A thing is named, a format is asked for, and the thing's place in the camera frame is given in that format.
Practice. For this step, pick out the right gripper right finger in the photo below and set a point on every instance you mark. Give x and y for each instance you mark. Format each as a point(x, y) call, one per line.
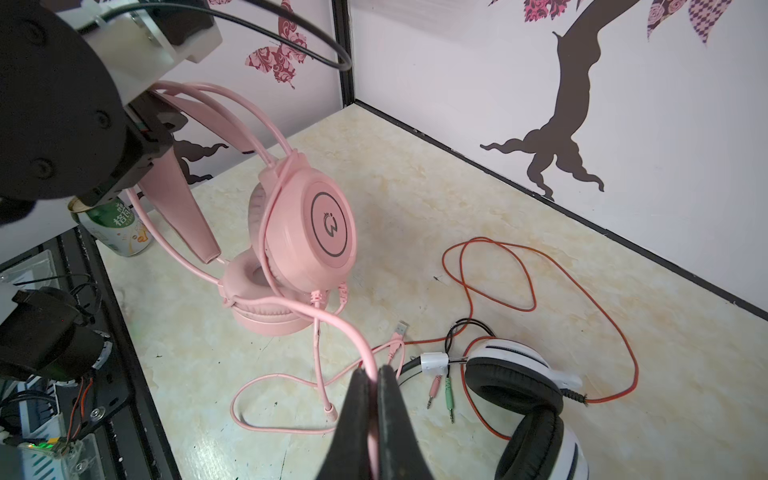
point(399, 454)

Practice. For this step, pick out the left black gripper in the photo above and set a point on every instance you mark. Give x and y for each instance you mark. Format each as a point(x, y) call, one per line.
point(64, 129)

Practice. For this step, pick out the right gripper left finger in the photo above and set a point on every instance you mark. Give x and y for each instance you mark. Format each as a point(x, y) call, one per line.
point(348, 455)

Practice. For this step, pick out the pink headphones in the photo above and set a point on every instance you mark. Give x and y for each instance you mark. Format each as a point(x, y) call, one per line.
point(302, 233)

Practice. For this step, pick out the white black headphones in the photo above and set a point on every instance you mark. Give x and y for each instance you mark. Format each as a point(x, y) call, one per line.
point(515, 377)

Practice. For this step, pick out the green drink can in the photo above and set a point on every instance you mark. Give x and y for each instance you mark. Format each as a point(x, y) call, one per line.
point(114, 224)

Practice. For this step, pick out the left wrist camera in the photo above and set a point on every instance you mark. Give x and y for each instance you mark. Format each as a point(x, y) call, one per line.
point(139, 48)

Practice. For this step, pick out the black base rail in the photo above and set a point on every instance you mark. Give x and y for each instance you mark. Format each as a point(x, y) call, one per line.
point(74, 402)

